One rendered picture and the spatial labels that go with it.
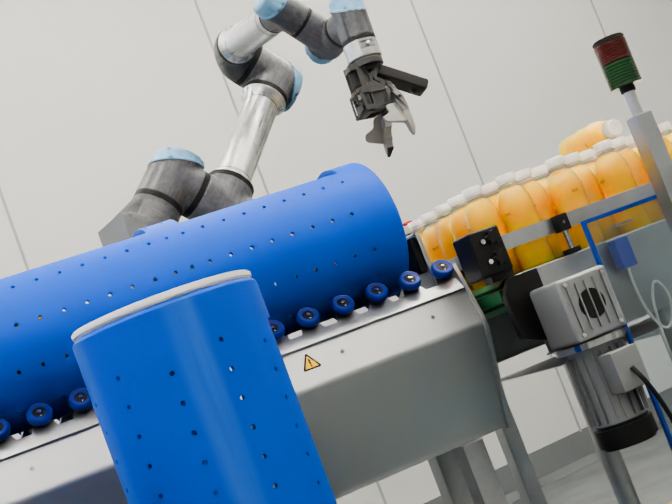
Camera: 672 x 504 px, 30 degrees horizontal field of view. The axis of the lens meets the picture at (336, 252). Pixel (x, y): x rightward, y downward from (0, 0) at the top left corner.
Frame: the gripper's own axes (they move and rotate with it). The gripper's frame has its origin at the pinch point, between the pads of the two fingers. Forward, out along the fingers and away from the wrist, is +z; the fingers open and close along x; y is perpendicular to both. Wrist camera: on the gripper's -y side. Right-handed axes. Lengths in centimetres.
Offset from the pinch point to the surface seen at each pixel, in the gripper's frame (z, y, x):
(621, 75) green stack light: 7, -27, 42
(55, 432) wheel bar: 38, 89, 15
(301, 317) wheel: 31, 39, 14
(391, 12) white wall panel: -138, -164, -296
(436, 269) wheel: 29.1, 9.4, 14.3
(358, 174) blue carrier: 6.8, 18.7, 14.3
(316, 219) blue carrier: 14.1, 31.5, 17.9
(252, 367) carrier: 42, 67, 69
